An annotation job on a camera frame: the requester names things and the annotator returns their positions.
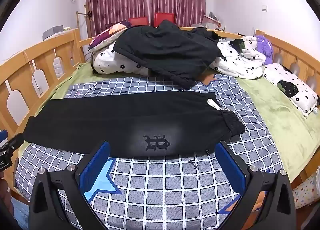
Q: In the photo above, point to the pile of black clothes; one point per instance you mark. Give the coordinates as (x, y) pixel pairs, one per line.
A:
(170, 50)

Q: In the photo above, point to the purple plush toy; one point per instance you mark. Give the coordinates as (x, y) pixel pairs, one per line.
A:
(263, 45)

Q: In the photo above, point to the blue cloth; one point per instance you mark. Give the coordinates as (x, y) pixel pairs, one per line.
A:
(20, 211)

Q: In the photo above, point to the wooden coat rack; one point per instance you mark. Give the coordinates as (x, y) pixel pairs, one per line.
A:
(82, 20)

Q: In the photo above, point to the purple and orange pillow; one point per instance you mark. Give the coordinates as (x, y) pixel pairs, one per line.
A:
(110, 32)

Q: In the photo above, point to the wooden bed frame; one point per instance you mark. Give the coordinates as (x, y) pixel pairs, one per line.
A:
(15, 75)

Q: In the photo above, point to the star-print cloth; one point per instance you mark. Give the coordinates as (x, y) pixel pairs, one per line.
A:
(306, 192)

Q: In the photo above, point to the red chair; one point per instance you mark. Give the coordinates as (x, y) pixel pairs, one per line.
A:
(138, 21)
(163, 19)

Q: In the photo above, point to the black pants with printed emblem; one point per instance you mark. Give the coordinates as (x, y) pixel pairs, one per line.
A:
(112, 120)

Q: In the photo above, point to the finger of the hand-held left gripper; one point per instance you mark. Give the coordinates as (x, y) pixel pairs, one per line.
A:
(15, 140)
(3, 135)

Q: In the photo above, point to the grey box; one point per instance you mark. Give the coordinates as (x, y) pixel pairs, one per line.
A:
(52, 32)

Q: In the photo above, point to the pink cardboard box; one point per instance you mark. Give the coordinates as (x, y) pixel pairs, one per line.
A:
(211, 20)

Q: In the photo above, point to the blue checked star blanket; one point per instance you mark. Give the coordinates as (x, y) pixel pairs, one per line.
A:
(162, 185)

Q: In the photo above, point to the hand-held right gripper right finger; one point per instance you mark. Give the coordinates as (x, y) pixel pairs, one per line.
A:
(227, 167)

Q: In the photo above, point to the white flower-print quilt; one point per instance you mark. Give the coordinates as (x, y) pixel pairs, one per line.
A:
(240, 60)

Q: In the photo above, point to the white flower-print pillow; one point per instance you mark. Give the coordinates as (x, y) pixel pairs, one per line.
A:
(292, 87)

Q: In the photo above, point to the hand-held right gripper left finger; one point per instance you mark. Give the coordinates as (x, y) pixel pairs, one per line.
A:
(95, 167)

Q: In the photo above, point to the green bed sheet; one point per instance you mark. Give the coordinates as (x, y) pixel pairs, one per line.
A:
(275, 120)

